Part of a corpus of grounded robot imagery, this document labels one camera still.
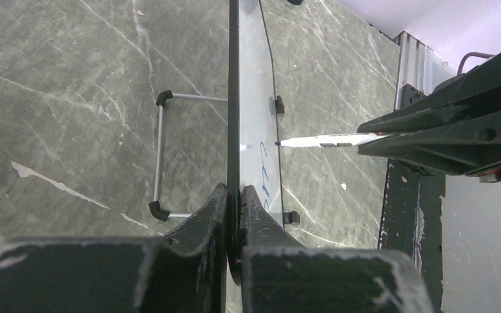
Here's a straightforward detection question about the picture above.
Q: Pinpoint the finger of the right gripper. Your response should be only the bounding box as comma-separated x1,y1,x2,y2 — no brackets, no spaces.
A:
357,53,501,133
357,111,501,176

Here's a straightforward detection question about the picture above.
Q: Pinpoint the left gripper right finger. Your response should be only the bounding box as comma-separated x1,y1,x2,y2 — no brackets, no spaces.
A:
239,185,434,312

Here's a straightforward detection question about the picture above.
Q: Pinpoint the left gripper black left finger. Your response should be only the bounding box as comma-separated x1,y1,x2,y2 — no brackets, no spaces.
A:
0,183,228,312

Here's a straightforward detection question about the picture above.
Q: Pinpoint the white whiteboard black frame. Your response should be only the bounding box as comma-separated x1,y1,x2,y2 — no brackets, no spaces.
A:
227,1,283,284

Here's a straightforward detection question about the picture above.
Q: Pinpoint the white blue marker pen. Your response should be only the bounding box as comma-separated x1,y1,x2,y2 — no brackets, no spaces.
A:
275,132,388,147

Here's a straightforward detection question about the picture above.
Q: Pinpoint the black whiteboard foot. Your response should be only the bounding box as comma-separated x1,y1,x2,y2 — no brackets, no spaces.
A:
275,95,285,114
282,211,301,225

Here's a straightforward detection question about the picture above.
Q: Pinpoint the grey wire whiteboard stand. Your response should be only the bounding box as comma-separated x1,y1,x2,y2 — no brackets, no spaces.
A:
148,89,228,222

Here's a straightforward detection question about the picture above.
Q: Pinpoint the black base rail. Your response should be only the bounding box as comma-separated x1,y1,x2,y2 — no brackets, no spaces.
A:
377,145,452,312

